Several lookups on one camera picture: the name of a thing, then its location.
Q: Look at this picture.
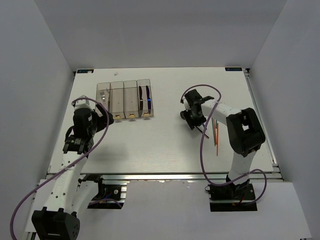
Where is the fork with pink handle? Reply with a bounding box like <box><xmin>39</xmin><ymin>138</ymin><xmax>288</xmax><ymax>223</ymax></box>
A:
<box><xmin>100</xmin><ymin>90</ymin><xmax>108</xmax><ymax>110</ymax></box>

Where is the blue label sticker left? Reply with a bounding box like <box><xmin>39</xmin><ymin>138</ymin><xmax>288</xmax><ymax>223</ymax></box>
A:
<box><xmin>76</xmin><ymin>69</ymin><xmax>94</xmax><ymax>74</ymax></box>

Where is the iridescent blue knife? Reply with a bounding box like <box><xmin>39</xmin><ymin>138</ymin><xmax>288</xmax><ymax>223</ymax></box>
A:
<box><xmin>145</xmin><ymin>86</ymin><xmax>152</xmax><ymax>115</ymax></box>

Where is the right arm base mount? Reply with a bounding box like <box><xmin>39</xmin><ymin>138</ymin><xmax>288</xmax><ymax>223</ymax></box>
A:
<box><xmin>204</xmin><ymin>183</ymin><xmax>258</xmax><ymax>213</ymax></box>

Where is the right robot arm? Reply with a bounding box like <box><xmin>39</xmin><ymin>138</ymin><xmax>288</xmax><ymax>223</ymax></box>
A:
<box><xmin>180</xmin><ymin>89</ymin><xmax>266</xmax><ymax>200</ymax></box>

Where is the blue label sticker right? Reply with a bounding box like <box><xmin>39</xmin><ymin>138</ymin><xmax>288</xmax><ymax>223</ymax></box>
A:
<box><xmin>224</xmin><ymin>67</ymin><xmax>243</xmax><ymax>72</ymax></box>

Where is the smoky clear container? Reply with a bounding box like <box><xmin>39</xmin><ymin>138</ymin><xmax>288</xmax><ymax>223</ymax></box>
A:
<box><xmin>110</xmin><ymin>81</ymin><xmax>125</xmax><ymax>120</ymax></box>
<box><xmin>124</xmin><ymin>80</ymin><xmax>139</xmax><ymax>119</ymax></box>
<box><xmin>137</xmin><ymin>79</ymin><xmax>154</xmax><ymax>118</ymax></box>
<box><xmin>96</xmin><ymin>82</ymin><xmax>111</xmax><ymax>111</ymax></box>

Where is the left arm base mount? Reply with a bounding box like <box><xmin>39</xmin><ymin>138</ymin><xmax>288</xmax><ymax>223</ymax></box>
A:
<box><xmin>78</xmin><ymin>174</ymin><xmax>125</xmax><ymax>210</ymax></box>

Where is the orange chopstick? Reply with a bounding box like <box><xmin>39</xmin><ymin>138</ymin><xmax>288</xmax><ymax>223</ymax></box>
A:
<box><xmin>215</xmin><ymin>122</ymin><xmax>219</xmax><ymax>156</ymax></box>
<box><xmin>213</xmin><ymin>127</ymin><xmax>218</xmax><ymax>146</ymax></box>

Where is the black spoon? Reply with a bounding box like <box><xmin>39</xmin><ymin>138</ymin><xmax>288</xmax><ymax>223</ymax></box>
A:
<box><xmin>180</xmin><ymin>110</ymin><xmax>206</xmax><ymax>134</ymax></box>

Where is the blue label sticker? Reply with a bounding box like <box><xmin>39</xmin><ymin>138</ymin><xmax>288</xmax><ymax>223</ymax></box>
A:
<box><xmin>76</xmin><ymin>69</ymin><xmax>94</xmax><ymax>74</ymax></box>
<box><xmin>224</xmin><ymin>67</ymin><xmax>243</xmax><ymax>72</ymax></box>

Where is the white front panel board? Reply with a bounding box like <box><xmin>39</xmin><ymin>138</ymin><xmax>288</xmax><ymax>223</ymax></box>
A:
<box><xmin>23</xmin><ymin>178</ymin><xmax>313</xmax><ymax>240</ymax></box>

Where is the black knife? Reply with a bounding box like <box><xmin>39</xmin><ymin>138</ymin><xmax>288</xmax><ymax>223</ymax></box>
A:
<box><xmin>138</xmin><ymin>86</ymin><xmax>144</xmax><ymax>117</ymax></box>

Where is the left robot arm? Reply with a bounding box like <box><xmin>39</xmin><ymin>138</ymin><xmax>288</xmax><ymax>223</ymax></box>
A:
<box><xmin>31</xmin><ymin>97</ymin><xmax>114</xmax><ymax>240</ymax></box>

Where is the aluminium table edge rail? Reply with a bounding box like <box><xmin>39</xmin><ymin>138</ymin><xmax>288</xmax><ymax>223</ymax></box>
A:
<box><xmin>44</xmin><ymin>172</ymin><xmax>283</xmax><ymax>183</ymax></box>

